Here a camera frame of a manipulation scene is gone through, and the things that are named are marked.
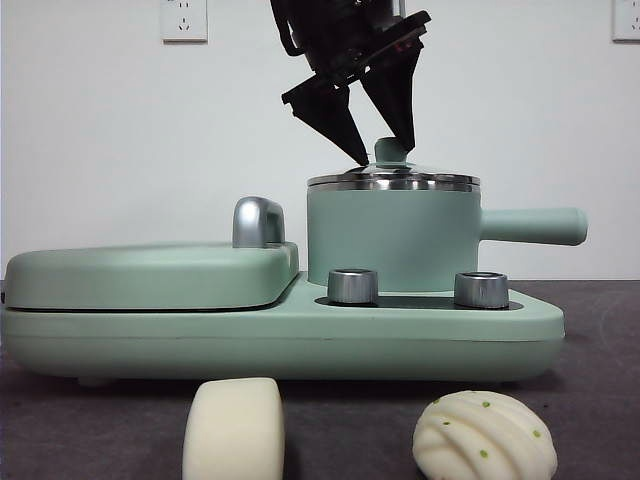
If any white wall socket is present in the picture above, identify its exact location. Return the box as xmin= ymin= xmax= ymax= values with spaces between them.
xmin=160 ymin=0 xmax=210 ymax=44
xmin=612 ymin=0 xmax=640 ymax=43

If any pleated white bun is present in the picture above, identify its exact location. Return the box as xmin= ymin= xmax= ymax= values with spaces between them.
xmin=412 ymin=389 xmax=559 ymax=480

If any glass lid with green knob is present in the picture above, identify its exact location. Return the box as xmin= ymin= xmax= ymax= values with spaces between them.
xmin=305 ymin=137 xmax=480 ymax=194

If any silver griddle lid handle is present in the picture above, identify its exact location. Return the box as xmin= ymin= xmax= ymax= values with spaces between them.
xmin=232 ymin=196 xmax=287 ymax=250

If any mint green breakfast maker base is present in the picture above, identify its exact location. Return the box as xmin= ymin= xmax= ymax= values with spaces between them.
xmin=0 ymin=287 xmax=567 ymax=389

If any silver control knob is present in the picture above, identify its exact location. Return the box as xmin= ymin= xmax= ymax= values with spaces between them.
xmin=453 ymin=271 xmax=510 ymax=309
xmin=327 ymin=268 xmax=380 ymax=305

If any plain white rectangular bun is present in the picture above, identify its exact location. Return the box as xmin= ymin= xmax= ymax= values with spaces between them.
xmin=182 ymin=378 xmax=287 ymax=480

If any mint green pot with handle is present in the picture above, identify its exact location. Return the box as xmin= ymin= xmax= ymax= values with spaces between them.
xmin=305 ymin=184 xmax=590 ymax=296

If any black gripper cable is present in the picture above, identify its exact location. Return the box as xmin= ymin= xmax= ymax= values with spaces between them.
xmin=269 ymin=0 xmax=304 ymax=57

